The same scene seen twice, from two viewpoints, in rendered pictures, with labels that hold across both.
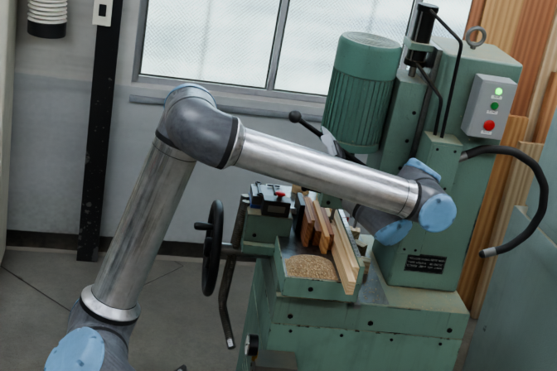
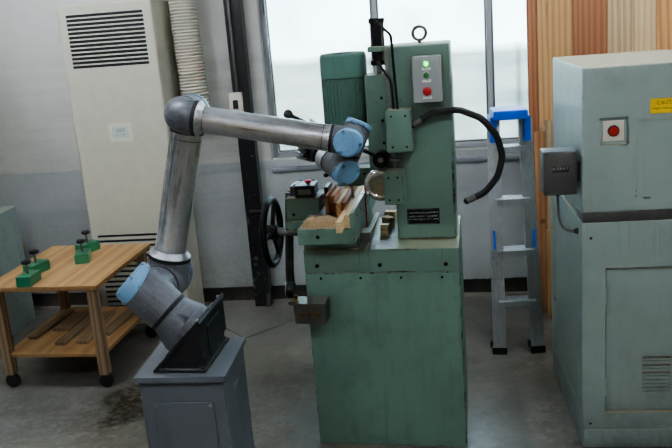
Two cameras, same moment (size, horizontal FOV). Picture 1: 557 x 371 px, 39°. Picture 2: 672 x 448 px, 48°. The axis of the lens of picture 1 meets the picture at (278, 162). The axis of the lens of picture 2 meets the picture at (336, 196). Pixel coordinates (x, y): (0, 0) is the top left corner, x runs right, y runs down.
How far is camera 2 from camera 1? 1.33 m
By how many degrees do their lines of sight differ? 22
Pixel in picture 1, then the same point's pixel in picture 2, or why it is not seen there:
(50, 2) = not seen: hidden behind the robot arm
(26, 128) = (204, 206)
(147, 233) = (174, 195)
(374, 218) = (329, 165)
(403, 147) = (381, 126)
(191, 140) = (171, 118)
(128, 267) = (168, 222)
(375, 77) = (342, 76)
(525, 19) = (581, 40)
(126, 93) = (269, 166)
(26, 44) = not seen: hidden behind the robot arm
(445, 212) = (351, 139)
